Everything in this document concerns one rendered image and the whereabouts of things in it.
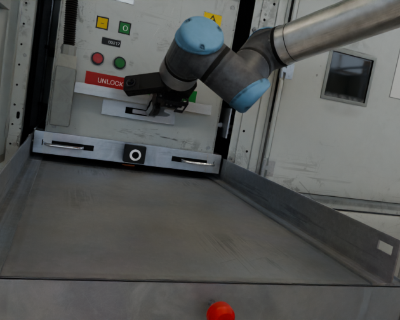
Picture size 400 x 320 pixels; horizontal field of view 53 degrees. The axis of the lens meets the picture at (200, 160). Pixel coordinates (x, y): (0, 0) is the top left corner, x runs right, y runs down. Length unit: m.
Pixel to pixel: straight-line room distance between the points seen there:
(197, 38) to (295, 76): 0.52
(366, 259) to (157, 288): 0.35
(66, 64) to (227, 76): 0.42
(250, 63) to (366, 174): 0.75
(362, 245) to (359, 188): 0.77
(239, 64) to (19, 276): 0.57
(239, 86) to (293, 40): 0.15
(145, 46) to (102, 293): 0.82
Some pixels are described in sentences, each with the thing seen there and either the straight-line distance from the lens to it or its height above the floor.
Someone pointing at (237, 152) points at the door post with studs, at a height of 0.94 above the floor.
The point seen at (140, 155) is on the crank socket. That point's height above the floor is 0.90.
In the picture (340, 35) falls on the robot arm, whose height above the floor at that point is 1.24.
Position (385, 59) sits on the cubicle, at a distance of 1.47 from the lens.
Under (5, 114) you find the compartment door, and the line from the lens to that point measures 1.12.
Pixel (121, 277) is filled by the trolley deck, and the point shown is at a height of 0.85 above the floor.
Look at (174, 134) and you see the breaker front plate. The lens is 1.20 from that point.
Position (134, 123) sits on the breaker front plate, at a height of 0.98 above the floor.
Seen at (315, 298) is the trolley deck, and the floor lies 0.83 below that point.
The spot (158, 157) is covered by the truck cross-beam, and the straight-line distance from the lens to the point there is 1.18.
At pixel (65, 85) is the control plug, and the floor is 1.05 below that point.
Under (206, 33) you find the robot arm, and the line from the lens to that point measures 0.83.
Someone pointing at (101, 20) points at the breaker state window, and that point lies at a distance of 1.17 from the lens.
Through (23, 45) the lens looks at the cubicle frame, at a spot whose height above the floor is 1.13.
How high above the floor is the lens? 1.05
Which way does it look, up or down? 7 degrees down
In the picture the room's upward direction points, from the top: 10 degrees clockwise
